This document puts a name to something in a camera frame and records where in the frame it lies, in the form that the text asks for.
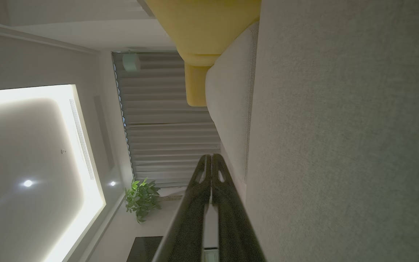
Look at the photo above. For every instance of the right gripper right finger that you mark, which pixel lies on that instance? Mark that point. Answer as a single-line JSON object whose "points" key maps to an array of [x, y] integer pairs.
{"points": [[233, 222]]}

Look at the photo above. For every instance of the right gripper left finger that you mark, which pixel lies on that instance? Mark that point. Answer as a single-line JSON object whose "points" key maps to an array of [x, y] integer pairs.
{"points": [[189, 218]]}

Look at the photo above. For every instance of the green potted plant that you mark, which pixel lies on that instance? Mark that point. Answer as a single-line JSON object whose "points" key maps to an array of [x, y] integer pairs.
{"points": [[142, 199]]}

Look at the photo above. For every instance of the round ceiling spotlight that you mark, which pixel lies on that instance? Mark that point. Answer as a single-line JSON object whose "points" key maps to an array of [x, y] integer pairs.
{"points": [[112, 183], [28, 183]]}

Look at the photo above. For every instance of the grey pleated curtain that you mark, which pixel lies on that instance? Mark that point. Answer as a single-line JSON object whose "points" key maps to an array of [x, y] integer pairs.
{"points": [[166, 120]]}

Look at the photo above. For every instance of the grey fabric sofa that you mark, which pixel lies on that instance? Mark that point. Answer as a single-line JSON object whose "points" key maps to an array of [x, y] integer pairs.
{"points": [[340, 145]]}

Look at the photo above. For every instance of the yellow sofa cushion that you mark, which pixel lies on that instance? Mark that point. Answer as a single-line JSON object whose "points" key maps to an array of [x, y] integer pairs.
{"points": [[202, 29]]}

